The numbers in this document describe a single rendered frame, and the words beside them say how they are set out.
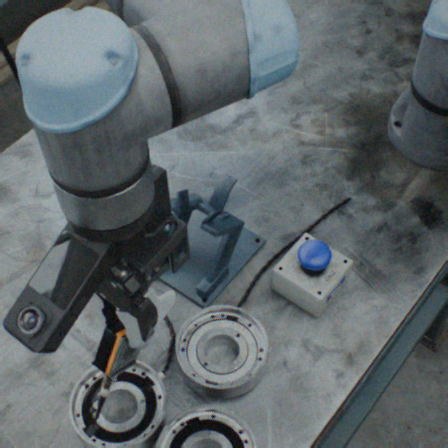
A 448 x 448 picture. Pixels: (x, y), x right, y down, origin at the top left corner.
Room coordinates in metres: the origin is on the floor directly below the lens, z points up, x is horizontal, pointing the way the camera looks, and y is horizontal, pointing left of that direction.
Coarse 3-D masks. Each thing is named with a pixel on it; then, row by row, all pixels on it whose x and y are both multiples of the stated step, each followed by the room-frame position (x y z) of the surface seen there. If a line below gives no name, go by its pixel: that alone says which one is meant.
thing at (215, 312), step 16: (192, 320) 0.41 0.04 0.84; (208, 320) 0.42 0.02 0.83; (240, 320) 0.42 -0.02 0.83; (256, 320) 0.41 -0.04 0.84; (208, 336) 0.40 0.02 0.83; (224, 336) 0.40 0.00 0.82; (240, 336) 0.40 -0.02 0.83; (256, 336) 0.39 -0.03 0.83; (176, 352) 0.37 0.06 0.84; (208, 352) 0.39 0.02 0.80; (240, 352) 0.37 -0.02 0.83; (208, 368) 0.36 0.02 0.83; (224, 368) 0.36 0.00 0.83; (256, 368) 0.35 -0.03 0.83; (192, 384) 0.34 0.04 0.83; (208, 384) 0.33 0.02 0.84; (224, 384) 0.34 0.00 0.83; (240, 384) 0.33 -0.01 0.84
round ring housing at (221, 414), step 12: (192, 408) 0.30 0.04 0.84; (204, 408) 0.30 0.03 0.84; (216, 408) 0.30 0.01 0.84; (180, 420) 0.30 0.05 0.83; (228, 420) 0.29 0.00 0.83; (240, 420) 0.29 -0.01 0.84; (168, 432) 0.28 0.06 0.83; (204, 432) 0.28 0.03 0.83; (216, 432) 0.28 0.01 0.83; (156, 444) 0.27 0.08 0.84; (168, 444) 0.27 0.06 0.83; (192, 444) 0.27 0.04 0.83; (204, 444) 0.28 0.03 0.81; (216, 444) 0.27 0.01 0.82; (228, 444) 0.27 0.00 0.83; (252, 444) 0.27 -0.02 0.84
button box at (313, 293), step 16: (304, 240) 0.52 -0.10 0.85; (288, 256) 0.49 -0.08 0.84; (336, 256) 0.49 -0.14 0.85; (272, 272) 0.48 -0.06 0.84; (288, 272) 0.47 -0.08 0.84; (304, 272) 0.47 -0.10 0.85; (320, 272) 0.47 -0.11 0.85; (336, 272) 0.47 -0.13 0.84; (272, 288) 0.47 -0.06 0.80; (288, 288) 0.46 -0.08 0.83; (304, 288) 0.45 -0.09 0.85; (320, 288) 0.45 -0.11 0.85; (336, 288) 0.46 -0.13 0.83; (304, 304) 0.44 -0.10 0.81; (320, 304) 0.43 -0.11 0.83
